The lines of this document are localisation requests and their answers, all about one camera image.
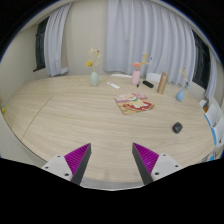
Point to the white remote control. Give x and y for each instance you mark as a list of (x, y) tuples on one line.
[(113, 85)]

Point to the black remote control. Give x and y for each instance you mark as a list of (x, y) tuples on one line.
[(148, 84)]

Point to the black computer mouse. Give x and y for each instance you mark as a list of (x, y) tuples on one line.
[(177, 127)]

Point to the dark window left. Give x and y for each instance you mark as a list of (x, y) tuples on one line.
[(39, 45)]

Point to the white curtain centre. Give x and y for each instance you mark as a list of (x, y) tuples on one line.
[(141, 29)]

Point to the dark window right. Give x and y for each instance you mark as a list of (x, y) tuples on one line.
[(202, 64)]

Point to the dark window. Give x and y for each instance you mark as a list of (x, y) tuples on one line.
[(39, 45), (202, 64)]

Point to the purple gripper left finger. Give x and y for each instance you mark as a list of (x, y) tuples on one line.
[(72, 166)]

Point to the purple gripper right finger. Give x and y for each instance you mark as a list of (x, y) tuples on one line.
[(153, 166)]

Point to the white curtain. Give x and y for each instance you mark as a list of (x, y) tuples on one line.
[(53, 40), (141, 29)]

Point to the colourful mouse pad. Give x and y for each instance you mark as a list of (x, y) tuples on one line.
[(132, 103)]

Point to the blue vase with flowers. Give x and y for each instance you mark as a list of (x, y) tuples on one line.
[(180, 93)]

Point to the white chair right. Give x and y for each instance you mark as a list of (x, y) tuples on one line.
[(215, 119)]

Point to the tan cylindrical bottle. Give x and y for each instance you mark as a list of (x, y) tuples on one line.
[(162, 83)]

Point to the white curtain left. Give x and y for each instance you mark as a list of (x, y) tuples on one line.
[(53, 40)]

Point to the white chair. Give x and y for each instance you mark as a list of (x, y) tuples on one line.
[(215, 119), (153, 77)]

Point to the white chair far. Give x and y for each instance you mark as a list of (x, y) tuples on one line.
[(153, 77)]

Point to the green vase with flowers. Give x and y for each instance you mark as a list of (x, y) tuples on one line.
[(93, 61)]

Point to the pink vase with flowers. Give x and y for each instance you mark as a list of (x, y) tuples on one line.
[(137, 66)]

